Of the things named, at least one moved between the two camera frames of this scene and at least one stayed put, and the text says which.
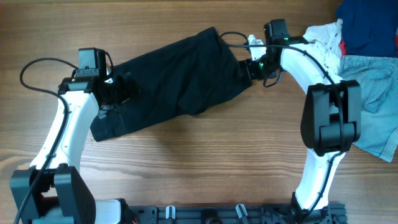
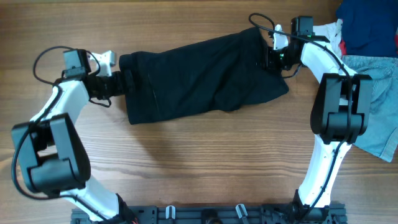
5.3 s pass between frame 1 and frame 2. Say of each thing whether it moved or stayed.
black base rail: stayed
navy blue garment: stayed
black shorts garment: moved
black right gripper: moved
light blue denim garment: stayed
